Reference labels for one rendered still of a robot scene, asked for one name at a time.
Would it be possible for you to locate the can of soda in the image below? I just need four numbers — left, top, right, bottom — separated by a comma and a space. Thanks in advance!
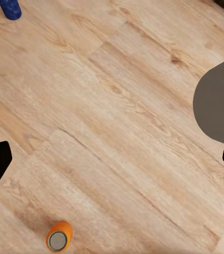
0, 0, 22, 20
46, 221, 73, 254

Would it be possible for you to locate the trash can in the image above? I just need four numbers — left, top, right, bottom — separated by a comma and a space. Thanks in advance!
193, 62, 224, 143

